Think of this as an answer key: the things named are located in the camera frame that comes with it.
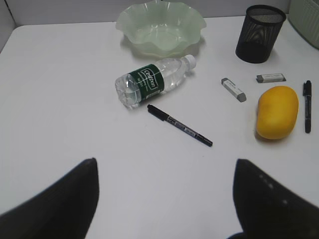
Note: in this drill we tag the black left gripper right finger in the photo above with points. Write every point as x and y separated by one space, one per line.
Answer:
268 210

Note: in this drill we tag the black mesh pen holder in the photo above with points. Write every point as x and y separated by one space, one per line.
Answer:
259 33

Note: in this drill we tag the pale green woven basket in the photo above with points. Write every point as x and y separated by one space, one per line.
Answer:
304 17

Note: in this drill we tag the yellow mango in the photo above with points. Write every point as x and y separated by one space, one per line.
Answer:
277 113

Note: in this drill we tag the black marker pen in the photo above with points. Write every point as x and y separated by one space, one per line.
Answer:
166 117
307 93

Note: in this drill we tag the clear water bottle green label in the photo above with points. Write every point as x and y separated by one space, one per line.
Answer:
159 77

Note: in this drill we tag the pale green wavy plate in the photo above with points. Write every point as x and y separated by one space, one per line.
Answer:
161 28

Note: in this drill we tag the grey white eraser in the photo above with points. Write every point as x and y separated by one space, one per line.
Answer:
233 89
270 78

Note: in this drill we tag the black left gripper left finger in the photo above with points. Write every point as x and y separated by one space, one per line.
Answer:
64 210

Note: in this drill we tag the grey white eraser left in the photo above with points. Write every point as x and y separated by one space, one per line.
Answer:
233 89

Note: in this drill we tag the grey white eraser middle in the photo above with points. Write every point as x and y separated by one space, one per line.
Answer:
270 78

